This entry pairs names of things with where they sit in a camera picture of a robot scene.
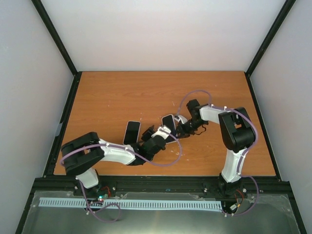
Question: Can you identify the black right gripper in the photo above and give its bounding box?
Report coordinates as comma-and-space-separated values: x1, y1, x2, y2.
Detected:
174, 118, 207, 140

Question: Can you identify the small black phone white case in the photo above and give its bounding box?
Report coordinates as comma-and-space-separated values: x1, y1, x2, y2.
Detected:
123, 121, 141, 145

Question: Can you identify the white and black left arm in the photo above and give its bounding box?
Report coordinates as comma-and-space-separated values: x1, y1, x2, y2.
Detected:
60, 125, 171, 196

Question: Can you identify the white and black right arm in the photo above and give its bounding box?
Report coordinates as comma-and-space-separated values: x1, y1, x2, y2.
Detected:
174, 99, 258, 197

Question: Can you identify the grey metal front plate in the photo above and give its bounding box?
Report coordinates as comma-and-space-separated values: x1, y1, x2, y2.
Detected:
22, 192, 300, 234

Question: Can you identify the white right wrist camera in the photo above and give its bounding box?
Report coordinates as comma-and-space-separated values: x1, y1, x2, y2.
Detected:
174, 115, 188, 124

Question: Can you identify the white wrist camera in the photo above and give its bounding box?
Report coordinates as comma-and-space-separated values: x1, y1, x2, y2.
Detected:
174, 115, 188, 124
151, 125, 171, 140

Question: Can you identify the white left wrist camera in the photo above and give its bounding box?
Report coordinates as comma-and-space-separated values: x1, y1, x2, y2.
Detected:
151, 125, 171, 140

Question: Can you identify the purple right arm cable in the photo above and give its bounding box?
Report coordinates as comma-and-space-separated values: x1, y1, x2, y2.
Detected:
175, 90, 259, 217

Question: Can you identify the black aluminium frame rail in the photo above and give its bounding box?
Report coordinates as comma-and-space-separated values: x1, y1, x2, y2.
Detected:
34, 175, 291, 198

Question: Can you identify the light blue slotted cable duct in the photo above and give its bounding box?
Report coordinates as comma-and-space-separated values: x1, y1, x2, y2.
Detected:
38, 197, 222, 212

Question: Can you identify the black left corner post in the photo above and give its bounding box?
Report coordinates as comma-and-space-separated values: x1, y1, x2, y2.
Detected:
30, 0, 82, 76

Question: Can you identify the black corner post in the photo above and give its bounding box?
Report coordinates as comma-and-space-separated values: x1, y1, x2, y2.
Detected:
30, 0, 82, 76
245, 0, 297, 74

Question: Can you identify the black right corner post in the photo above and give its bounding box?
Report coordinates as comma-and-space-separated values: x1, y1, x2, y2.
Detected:
245, 0, 297, 74

